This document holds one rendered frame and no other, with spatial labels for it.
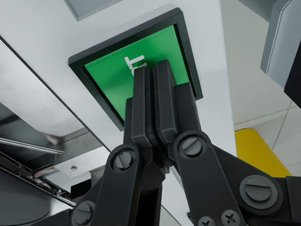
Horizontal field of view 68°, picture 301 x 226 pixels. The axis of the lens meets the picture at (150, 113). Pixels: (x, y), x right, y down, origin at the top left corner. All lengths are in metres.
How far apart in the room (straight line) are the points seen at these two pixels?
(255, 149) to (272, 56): 1.64
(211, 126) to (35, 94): 0.16
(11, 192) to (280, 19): 0.40
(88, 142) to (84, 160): 0.02
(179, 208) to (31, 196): 0.20
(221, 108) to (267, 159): 1.80
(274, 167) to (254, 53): 0.87
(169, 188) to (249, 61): 1.39
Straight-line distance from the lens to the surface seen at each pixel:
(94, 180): 0.34
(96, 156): 0.26
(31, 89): 0.23
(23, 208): 0.38
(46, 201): 0.36
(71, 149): 0.27
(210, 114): 0.16
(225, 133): 0.19
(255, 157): 1.94
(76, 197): 0.35
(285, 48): 0.38
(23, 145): 0.27
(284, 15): 0.34
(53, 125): 0.26
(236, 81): 1.64
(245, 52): 1.52
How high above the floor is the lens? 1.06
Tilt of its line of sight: 43 degrees down
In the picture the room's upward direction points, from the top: 163 degrees clockwise
